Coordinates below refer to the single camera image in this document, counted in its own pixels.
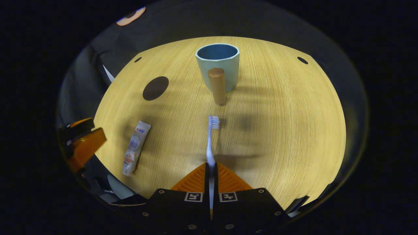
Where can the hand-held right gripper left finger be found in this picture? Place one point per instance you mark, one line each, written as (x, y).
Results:
(207, 182)

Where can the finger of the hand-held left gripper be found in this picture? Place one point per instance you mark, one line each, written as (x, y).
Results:
(86, 147)
(76, 130)

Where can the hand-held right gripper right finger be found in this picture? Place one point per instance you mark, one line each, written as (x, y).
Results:
(216, 182)

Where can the white blue toothbrush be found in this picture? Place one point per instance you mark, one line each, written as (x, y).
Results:
(209, 147)

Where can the white toothpaste tube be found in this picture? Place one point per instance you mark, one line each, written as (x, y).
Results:
(135, 148)

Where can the dark brown round coaster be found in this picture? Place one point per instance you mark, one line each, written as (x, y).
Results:
(155, 88)

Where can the wooden desktop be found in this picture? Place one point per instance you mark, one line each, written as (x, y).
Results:
(277, 130)

